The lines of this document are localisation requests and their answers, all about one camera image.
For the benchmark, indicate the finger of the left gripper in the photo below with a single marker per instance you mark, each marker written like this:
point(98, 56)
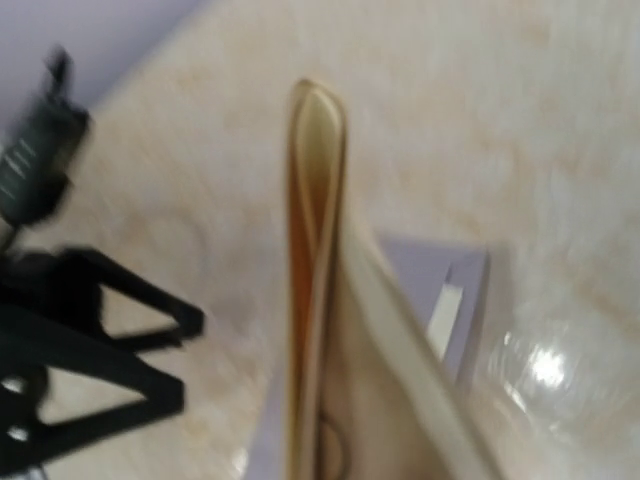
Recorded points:
point(86, 291)
point(56, 403)

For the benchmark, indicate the beige lined letter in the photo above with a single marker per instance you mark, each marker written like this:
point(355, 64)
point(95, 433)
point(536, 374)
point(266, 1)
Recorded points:
point(443, 318)
point(367, 396)

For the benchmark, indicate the grey paper envelope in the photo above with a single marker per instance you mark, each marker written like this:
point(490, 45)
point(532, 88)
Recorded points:
point(422, 267)

